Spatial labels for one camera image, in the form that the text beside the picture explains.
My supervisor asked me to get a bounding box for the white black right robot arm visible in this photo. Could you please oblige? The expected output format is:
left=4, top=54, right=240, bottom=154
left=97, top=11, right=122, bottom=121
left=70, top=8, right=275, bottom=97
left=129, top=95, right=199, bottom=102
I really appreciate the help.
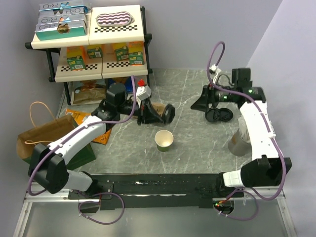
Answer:
left=191, top=65, right=292, bottom=197

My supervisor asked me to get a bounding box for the green paper coffee cup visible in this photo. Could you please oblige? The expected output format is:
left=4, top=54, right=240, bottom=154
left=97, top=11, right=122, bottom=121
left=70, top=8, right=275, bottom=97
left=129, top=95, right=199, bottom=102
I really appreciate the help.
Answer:
left=155, top=130, right=174, bottom=152

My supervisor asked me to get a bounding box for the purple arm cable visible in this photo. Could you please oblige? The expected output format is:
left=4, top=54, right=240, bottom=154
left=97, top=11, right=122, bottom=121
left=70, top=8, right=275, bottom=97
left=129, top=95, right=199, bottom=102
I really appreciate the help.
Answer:
left=206, top=41, right=288, bottom=221
left=27, top=75, right=136, bottom=197

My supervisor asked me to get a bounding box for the cream three-tier shelf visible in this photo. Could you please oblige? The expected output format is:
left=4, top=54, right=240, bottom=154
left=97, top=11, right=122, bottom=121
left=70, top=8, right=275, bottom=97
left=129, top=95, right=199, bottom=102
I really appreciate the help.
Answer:
left=25, top=5, right=153, bottom=105

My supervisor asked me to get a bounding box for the brown snack bag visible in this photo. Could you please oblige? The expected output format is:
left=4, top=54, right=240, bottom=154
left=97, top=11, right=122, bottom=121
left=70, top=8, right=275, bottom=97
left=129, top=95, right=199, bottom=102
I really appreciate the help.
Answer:
left=71, top=79, right=107, bottom=105

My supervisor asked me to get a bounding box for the grey cup of straws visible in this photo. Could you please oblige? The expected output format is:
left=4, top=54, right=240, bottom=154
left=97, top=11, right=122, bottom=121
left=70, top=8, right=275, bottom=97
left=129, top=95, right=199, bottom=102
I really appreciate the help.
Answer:
left=228, top=116, right=252, bottom=157

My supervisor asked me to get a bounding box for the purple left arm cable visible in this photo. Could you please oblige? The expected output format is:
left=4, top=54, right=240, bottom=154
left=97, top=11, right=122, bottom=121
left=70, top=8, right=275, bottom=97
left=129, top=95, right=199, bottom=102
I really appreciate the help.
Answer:
left=27, top=75, right=136, bottom=197

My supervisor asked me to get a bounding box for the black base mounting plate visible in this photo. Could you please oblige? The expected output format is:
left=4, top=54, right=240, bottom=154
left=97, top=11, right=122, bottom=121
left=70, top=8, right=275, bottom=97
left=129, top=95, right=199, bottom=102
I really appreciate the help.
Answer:
left=68, top=173, right=234, bottom=210

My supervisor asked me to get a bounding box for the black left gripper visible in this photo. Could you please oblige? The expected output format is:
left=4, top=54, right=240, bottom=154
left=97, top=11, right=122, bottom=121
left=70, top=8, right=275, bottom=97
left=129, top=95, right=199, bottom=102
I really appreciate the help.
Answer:
left=117, top=97, right=164, bottom=126

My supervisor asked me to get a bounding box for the striped purple cloth pad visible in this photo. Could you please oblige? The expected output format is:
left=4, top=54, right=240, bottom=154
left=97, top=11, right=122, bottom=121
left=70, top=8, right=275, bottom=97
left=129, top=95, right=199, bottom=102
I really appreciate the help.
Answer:
left=96, top=11, right=134, bottom=27

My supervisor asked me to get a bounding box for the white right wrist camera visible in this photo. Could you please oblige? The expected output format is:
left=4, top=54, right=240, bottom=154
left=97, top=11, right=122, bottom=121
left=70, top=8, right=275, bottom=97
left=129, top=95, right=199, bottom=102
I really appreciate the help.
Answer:
left=209, top=64, right=222, bottom=84

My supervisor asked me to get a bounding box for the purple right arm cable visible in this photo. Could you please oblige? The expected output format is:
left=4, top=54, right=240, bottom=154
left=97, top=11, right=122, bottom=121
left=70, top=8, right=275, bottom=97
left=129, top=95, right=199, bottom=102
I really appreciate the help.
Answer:
left=206, top=41, right=288, bottom=221

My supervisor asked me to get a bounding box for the green small box right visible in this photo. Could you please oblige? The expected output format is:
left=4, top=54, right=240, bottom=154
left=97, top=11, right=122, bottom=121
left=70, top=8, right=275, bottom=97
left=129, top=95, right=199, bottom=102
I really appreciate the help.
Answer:
left=114, top=46, right=129, bottom=61

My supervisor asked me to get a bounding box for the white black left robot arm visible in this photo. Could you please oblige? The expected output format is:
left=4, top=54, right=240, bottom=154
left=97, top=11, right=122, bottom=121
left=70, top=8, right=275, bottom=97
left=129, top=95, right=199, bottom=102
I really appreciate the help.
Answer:
left=28, top=83, right=174, bottom=198

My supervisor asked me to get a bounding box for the green small box centre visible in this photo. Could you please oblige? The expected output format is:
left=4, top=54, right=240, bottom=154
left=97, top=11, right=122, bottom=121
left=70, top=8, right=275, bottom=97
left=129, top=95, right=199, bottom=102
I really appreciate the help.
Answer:
left=86, top=46, right=103, bottom=59

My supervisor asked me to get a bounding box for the blue chip bag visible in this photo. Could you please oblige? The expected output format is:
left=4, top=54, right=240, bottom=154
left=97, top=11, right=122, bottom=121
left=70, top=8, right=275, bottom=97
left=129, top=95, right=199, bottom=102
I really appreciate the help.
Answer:
left=108, top=77, right=133, bottom=94

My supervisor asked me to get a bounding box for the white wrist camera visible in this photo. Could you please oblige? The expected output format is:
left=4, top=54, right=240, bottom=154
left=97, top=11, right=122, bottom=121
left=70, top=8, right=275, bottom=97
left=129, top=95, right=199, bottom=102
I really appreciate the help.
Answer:
left=136, top=79, right=152, bottom=103
left=209, top=64, right=222, bottom=84

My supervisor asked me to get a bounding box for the teal tissue box front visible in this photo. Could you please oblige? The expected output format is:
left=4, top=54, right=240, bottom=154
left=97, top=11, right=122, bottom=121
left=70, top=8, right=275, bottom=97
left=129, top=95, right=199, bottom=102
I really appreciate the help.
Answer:
left=35, top=21, right=86, bottom=40

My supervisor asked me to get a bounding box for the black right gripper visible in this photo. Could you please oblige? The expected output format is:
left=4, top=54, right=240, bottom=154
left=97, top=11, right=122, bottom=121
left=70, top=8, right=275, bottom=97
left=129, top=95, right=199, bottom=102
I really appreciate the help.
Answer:
left=190, top=79, right=237, bottom=113

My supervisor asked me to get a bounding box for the brown paper bag with handles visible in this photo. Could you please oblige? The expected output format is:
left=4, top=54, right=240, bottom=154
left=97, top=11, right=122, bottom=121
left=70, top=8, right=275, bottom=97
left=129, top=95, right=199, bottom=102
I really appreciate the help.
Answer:
left=16, top=115, right=96, bottom=170

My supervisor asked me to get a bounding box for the black plastic cup lid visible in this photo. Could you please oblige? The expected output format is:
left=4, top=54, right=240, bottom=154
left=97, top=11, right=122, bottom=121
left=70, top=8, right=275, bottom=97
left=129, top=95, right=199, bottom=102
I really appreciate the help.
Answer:
left=161, top=104, right=175, bottom=124

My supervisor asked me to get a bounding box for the green small box left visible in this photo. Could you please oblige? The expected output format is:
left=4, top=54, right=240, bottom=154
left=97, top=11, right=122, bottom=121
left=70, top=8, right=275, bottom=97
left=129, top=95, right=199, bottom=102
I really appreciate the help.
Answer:
left=67, top=55, right=85, bottom=71

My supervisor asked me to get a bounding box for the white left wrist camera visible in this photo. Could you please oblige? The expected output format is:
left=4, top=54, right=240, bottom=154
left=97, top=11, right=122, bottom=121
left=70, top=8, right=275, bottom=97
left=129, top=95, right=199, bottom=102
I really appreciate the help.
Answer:
left=136, top=79, right=152, bottom=103

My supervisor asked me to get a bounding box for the green small box front-right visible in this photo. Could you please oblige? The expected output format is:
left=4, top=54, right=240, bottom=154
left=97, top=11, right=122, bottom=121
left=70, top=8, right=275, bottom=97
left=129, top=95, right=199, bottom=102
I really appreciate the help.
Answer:
left=128, top=51, right=145, bottom=66

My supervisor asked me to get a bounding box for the brown cardboard cup carrier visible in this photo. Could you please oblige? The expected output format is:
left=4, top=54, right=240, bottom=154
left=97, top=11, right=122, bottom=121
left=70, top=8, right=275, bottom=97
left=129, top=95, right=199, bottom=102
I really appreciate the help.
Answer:
left=152, top=102, right=165, bottom=116

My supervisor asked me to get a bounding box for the orange snack bag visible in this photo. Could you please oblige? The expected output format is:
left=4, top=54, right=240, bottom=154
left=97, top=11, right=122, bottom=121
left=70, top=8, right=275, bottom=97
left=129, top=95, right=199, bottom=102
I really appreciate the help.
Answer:
left=65, top=109, right=112, bottom=145

